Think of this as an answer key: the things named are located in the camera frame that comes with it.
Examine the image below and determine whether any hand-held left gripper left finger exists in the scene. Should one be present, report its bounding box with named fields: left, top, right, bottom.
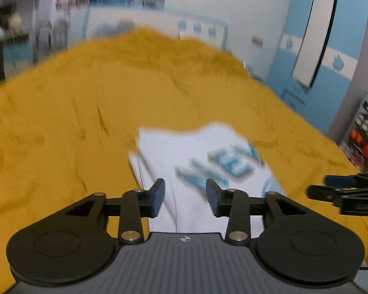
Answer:
left=57, top=178, right=166, bottom=245

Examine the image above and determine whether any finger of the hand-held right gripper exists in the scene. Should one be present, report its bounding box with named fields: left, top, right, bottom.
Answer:
left=324, top=173, right=368, bottom=188
left=307, top=184, right=368, bottom=216

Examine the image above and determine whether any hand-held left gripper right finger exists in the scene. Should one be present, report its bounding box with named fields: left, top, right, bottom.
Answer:
left=205, top=178, right=309, bottom=245

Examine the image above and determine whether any white t-shirt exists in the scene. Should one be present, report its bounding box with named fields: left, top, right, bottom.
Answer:
left=128, top=122, right=287, bottom=234

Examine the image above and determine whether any shelf rack with goods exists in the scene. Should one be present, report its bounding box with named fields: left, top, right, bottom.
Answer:
left=338, top=97, right=368, bottom=172

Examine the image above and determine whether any yellow blanket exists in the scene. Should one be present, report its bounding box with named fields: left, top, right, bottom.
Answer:
left=0, top=26, right=368, bottom=288

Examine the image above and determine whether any blue and white wardrobe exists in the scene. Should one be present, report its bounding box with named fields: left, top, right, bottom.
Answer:
left=265, top=0, right=368, bottom=139

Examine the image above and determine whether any blue headboard with apple cutouts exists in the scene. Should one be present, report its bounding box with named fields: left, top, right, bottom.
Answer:
left=85, top=4, right=228, bottom=50

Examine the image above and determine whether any blue pillow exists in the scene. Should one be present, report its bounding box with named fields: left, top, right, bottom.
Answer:
left=115, top=20, right=136, bottom=35

